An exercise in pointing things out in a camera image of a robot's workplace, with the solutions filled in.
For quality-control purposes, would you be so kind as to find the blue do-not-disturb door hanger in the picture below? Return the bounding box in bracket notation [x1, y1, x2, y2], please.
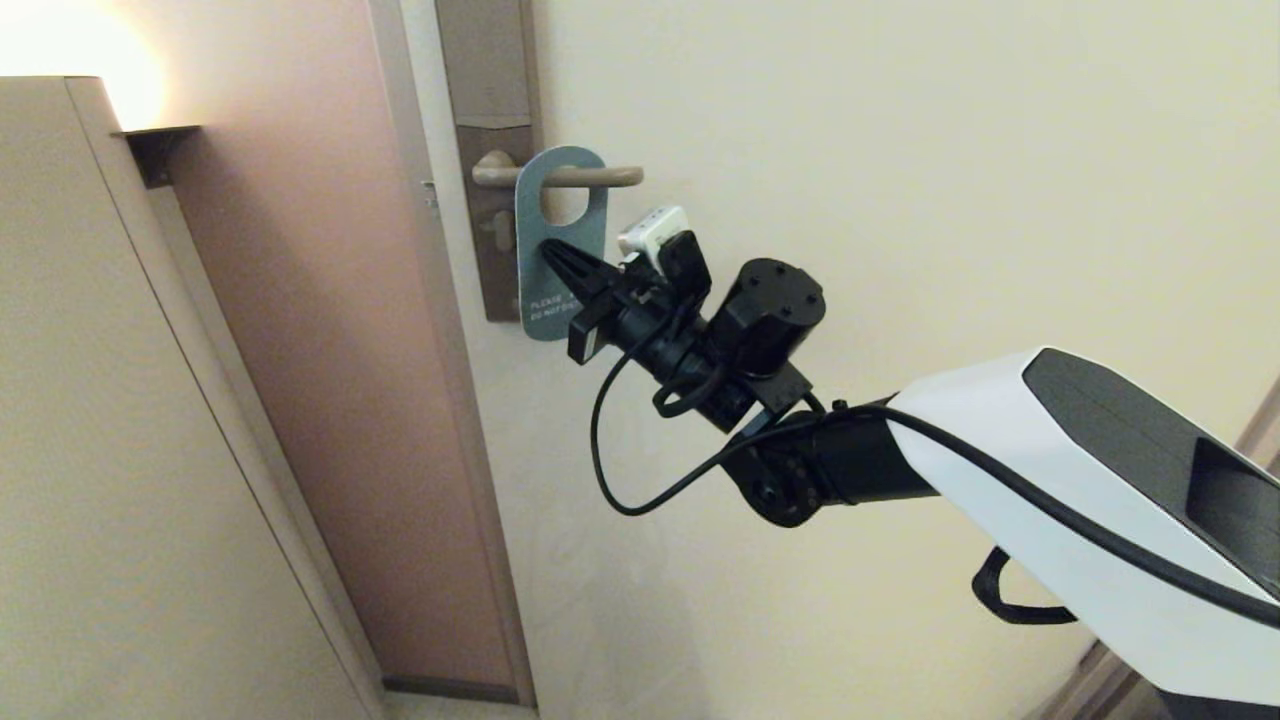
[514, 146, 610, 343]

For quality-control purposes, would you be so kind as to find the white door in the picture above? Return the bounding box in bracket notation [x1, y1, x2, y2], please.
[398, 0, 1280, 720]

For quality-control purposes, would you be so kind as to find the brown metal lock plate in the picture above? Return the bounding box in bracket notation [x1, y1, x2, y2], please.
[434, 0, 549, 323]

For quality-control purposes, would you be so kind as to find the black looped cable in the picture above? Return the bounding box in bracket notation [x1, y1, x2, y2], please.
[652, 355, 726, 419]

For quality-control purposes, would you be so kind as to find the metal lever door handle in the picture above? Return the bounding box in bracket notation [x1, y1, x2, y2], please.
[472, 150, 645, 191]

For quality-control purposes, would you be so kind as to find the dark wall lamp bracket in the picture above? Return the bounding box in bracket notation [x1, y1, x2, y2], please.
[112, 126, 202, 190]

